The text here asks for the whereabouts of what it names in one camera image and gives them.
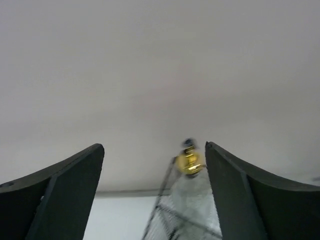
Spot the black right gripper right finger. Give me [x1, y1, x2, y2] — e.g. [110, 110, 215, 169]
[205, 142, 320, 240]

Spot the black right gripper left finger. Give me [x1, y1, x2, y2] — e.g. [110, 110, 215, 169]
[0, 143, 105, 240]

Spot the clear glass oil bottle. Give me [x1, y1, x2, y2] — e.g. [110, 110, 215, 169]
[142, 137, 223, 240]

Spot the black wire rack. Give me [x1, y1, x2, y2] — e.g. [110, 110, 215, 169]
[141, 156, 223, 240]

